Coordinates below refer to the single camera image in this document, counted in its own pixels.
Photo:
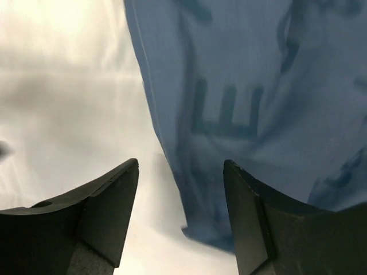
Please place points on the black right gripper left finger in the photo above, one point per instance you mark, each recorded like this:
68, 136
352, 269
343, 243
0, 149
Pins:
80, 232

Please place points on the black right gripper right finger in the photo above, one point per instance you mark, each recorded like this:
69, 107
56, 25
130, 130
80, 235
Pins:
276, 234

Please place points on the blue cartoon print pillowcase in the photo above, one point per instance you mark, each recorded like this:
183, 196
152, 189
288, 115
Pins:
279, 87

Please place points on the white pillow with yellow edge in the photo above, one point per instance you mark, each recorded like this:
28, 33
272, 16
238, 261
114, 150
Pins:
72, 108

